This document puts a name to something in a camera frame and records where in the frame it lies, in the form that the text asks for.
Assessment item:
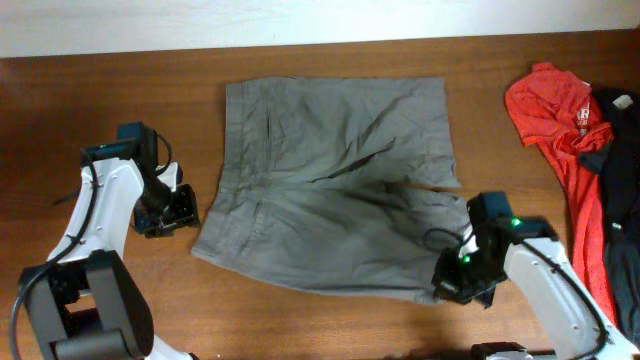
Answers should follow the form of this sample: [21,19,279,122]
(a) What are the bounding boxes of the red shirt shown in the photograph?
[505,62,617,324]

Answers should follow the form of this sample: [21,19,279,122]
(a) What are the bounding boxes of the black garment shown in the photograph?
[579,88,639,344]

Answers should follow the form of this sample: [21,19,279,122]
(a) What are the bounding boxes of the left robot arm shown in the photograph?
[9,122,200,360]

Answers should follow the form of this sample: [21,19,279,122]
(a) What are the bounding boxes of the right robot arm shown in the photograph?
[432,192,639,360]

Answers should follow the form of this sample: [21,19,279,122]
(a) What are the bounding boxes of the grey shorts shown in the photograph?
[191,77,471,305]

